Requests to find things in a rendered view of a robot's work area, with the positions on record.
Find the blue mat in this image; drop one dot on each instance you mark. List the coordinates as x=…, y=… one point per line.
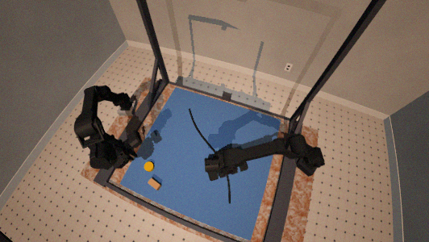
x=177, y=151

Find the brown wooden block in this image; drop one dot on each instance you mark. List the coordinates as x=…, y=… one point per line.
x=154, y=184

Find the orange disc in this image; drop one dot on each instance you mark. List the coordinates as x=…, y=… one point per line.
x=149, y=166

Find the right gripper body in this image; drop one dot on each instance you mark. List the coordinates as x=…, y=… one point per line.
x=134, y=140

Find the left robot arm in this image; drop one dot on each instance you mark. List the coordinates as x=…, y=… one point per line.
x=230, y=158

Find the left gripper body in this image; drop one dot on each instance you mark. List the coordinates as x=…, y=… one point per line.
x=214, y=175

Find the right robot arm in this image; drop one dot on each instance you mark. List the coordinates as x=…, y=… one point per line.
x=89, y=124

